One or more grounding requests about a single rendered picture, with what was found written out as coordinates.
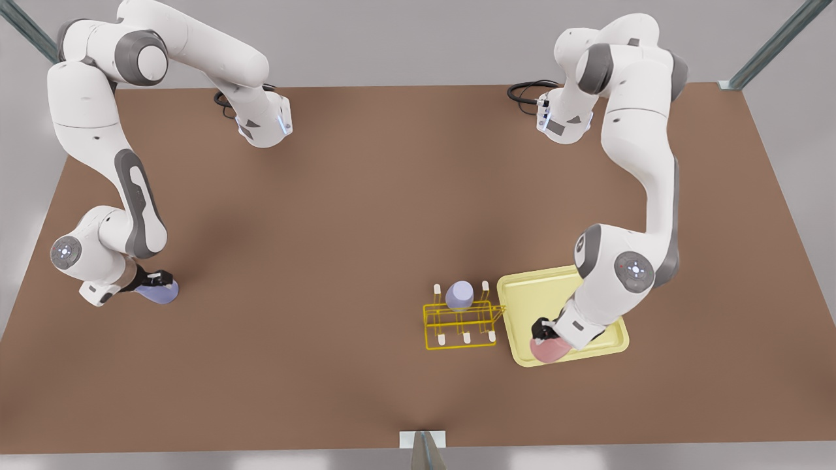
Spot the lavender cup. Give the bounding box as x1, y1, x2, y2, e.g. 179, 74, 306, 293
445, 281, 475, 310
134, 279, 180, 305

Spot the pink cup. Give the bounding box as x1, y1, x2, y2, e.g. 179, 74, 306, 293
529, 336, 571, 364

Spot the pale yellow tray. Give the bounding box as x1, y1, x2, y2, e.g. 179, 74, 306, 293
497, 264, 630, 368

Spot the yellow wire cup rack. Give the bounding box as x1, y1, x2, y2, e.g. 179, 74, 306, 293
423, 281, 507, 351

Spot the silver frame post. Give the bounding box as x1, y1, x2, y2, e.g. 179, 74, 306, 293
0, 0, 61, 65
399, 430, 447, 470
717, 0, 834, 91

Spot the black cable loop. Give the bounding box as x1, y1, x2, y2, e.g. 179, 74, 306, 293
507, 80, 562, 117
214, 84, 278, 120

